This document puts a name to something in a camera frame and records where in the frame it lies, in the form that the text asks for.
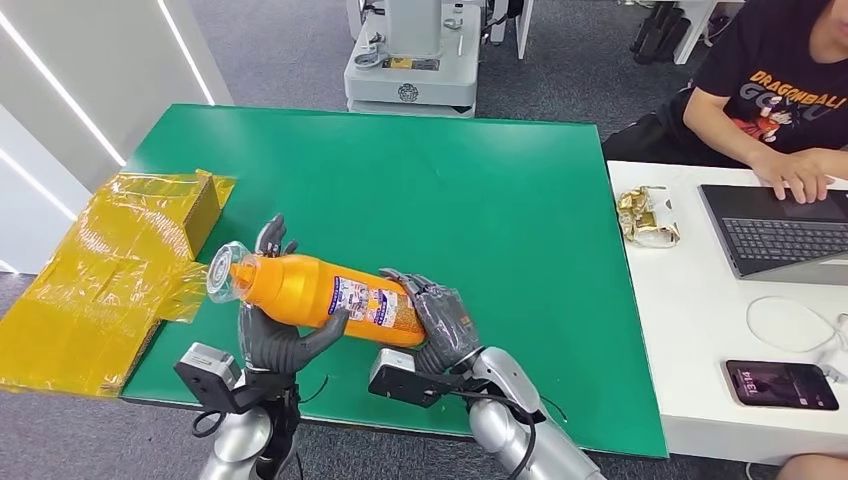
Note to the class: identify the person's hand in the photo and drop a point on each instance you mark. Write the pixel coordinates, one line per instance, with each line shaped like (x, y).
(795, 175)

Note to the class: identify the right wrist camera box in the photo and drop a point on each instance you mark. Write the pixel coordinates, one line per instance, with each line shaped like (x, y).
(404, 381)

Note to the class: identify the yellow taped cardboard box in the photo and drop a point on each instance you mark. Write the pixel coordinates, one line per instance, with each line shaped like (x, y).
(106, 278)

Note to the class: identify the gold snack wrapper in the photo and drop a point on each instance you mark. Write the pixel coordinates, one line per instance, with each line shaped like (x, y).
(646, 218)

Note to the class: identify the person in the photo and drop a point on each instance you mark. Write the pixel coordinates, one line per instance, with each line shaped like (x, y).
(762, 79)
(821, 469)

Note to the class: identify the orange bottle with clear cap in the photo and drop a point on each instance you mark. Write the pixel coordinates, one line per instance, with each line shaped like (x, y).
(305, 291)

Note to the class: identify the black smartphone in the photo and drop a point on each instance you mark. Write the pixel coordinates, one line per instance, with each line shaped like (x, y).
(782, 385)

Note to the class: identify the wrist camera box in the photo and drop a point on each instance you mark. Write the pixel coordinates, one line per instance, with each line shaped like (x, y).
(404, 381)
(206, 374)

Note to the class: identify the white desk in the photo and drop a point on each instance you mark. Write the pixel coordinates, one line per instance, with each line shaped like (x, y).
(689, 318)

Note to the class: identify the white furniture leg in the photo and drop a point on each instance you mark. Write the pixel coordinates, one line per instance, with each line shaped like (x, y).
(696, 26)

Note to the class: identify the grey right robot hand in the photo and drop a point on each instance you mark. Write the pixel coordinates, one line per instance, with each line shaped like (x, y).
(444, 324)

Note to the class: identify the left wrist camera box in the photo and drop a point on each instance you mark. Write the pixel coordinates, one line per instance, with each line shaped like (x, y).
(206, 374)

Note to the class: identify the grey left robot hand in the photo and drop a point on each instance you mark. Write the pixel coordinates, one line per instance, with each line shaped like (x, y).
(278, 348)

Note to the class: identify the white furniture panel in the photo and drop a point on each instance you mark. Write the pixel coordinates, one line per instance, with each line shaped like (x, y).
(523, 26)

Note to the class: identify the grey column robot base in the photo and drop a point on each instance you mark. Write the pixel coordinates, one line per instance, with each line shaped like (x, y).
(411, 73)

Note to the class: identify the dark grey laptop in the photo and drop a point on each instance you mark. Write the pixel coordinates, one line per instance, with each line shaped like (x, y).
(775, 238)

